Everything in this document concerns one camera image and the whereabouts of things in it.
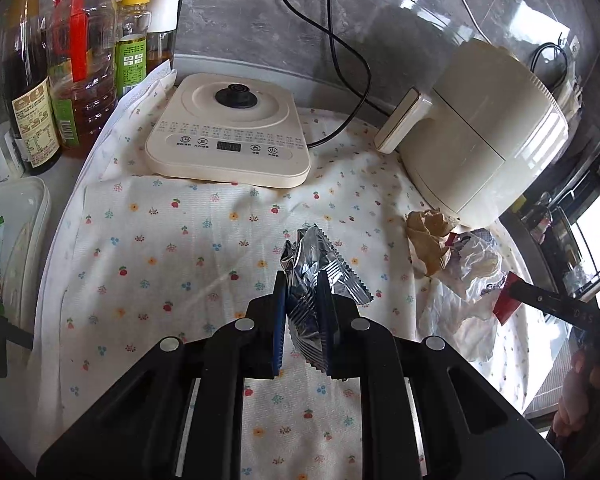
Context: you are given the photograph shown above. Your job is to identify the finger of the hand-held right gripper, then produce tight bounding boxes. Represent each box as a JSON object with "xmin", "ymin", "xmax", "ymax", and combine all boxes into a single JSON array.
[{"xmin": 509, "ymin": 279, "xmax": 600, "ymax": 335}]

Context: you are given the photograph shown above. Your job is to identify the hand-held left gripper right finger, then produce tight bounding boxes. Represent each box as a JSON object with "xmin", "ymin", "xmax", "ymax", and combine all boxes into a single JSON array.
[{"xmin": 316, "ymin": 270, "xmax": 567, "ymax": 480}]

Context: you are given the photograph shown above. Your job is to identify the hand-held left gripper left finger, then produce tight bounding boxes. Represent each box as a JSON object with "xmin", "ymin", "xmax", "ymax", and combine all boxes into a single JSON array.
[{"xmin": 36, "ymin": 270, "xmax": 287, "ymax": 480}]

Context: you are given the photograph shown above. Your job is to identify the red wrapper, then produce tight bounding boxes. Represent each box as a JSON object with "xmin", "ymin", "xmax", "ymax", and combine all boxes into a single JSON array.
[{"xmin": 492, "ymin": 271, "xmax": 522, "ymax": 322}]

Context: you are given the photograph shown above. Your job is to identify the silver foil wrapper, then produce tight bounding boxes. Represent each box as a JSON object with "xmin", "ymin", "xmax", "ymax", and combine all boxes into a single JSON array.
[{"xmin": 279, "ymin": 225, "xmax": 376, "ymax": 376}]

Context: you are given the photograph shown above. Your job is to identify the person's right hand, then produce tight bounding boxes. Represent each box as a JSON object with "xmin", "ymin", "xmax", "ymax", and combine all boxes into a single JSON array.
[{"xmin": 551, "ymin": 347, "xmax": 600, "ymax": 437}]

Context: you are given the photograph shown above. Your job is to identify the steel sink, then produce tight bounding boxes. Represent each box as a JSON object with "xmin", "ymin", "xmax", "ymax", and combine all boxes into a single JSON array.
[{"xmin": 500, "ymin": 160, "xmax": 597, "ymax": 307}]

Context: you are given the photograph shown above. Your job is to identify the crumpled white plastic wrapper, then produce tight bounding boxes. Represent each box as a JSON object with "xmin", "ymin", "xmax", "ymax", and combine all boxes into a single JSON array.
[{"xmin": 419, "ymin": 227, "xmax": 509, "ymax": 364}]

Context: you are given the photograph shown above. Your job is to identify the floral white tablecloth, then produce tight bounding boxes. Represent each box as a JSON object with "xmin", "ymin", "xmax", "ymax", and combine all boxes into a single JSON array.
[{"xmin": 32, "ymin": 67, "xmax": 546, "ymax": 480}]

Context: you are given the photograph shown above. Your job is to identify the crumpled brown paper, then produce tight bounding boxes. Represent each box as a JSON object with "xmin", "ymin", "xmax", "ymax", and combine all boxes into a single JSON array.
[{"xmin": 405, "ymin": 209, "xmax": 462, "ymax": 278}]

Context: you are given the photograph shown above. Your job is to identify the cream air fryer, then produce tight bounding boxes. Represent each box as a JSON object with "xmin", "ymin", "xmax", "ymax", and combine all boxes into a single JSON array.
[{"xmin": 374, "ymin": 39, "xmax": 569, "ymax": 227}]

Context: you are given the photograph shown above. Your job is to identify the hanging plastic bags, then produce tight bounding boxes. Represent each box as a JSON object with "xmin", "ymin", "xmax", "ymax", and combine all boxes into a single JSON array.
[{"xmin": 550, "ymin": 66, "xmax": 587, "ymax": 127}]

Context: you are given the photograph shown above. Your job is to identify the cream kettle heating base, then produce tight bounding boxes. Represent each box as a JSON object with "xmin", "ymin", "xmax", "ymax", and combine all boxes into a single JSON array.
[{"xmin": 145, "ymin": 73, "xmax": 314, "ymax": 190}]

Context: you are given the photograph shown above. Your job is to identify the white plastic tray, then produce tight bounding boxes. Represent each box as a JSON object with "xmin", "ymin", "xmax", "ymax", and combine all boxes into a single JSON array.
[{"xmin": 0, "ymin": 176, "xmax": 53, "ymax": 322}]

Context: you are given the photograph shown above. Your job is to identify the yellow cap green label bottle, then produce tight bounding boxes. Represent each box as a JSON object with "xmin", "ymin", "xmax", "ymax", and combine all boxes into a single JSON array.
[{"xmin": 115, "ymin": 0, "xmax": 155, "ymax": 99}]

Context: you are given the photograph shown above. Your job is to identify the white cap plastic jar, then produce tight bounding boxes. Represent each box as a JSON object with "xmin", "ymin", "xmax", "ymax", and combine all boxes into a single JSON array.
[{"xmin": 0, "ymin": 75, "xmax": 27, "ymax": 187}]

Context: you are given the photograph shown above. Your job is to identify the dark soy sauce bottle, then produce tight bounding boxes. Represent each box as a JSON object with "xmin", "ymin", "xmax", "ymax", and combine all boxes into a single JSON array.
[{"xmin": 0, "ymin": 0, "xmax": 64, "ymax": 177}]

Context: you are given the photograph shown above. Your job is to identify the looped black cable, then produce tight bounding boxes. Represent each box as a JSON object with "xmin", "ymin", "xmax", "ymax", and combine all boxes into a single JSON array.
[{"xmin": 530, "ymin": 41, "xmax": 569, "ymax": 92}]

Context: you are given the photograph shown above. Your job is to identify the black power cable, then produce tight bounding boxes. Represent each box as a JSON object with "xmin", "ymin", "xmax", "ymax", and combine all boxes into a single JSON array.
[
  {"xmin": 328, "ymin": 0, "xmax": 396, "ymax": 113},
  {"xmin": 272, "ymin": 0, "xmax": 372, "ymax": 148}
]

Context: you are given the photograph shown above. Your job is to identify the black wire holder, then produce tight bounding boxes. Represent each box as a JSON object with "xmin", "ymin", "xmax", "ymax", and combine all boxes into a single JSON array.
[{"xmin": 0, "ymin": 304, "xmax": 34, "ymax": 379}]

